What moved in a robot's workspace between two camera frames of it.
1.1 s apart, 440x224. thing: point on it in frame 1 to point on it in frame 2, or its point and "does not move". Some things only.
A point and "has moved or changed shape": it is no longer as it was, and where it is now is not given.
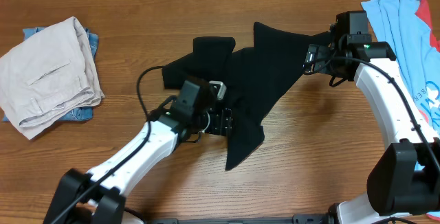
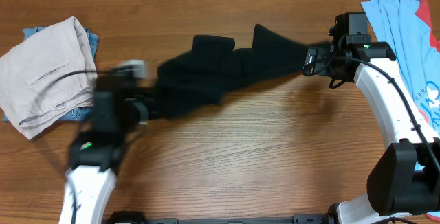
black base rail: x=312 y=218 does not move
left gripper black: x=223 y=124 to x=150 y=102
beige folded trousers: x=52 y=74 does not move
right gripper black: x=319 y=55 does not move
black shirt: x=255 y=77 has moved or changed shape
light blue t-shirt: x=404 y=20 does not move
